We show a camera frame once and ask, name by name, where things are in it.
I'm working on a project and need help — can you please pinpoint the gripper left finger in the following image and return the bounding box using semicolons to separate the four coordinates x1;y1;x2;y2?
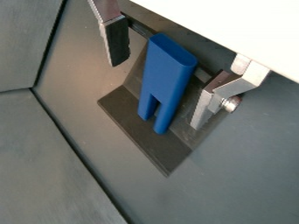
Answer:
88;0;129;67

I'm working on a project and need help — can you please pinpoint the black curved regrasp stand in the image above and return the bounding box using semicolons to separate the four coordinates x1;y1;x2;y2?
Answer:
97;47;228;176

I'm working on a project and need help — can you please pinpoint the blue square-circle two-leg object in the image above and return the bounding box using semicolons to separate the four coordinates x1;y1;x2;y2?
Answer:
137;33;197;134

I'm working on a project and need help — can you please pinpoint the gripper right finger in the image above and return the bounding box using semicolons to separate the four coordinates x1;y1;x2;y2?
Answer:
190;54;269;130

